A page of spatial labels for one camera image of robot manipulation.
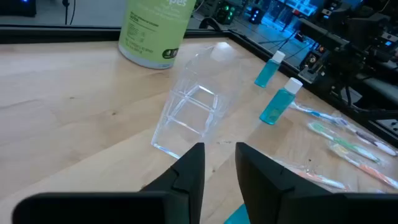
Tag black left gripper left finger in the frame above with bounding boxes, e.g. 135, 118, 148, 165
11, 142, 206, 224

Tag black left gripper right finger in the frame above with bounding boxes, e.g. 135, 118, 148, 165
234, 142, 398, 224

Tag orange toothbrush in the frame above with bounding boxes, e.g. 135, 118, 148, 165
269, 156, 354, 193
326, 140, 398, 191

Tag teal mouthwash bottle white cap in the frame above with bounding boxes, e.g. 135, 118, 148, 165
254, 50, 287, 89
259, 77, 304, 126
223, 203, 251, 224

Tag clear plastic zip bag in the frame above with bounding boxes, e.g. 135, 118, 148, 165
288, 100, 346, 128

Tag clear acrylic organizer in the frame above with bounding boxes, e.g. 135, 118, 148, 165
150, 41, 247, 160

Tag black device green lights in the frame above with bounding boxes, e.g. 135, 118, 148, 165
213, 0, 238, 26

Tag black computer case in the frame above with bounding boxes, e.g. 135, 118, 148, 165
0, 0, 37, 18

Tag black frame hook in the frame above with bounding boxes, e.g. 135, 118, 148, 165
198, 16, 223, 32

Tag black hanging cable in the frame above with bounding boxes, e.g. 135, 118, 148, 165
61, 0, 77, 26

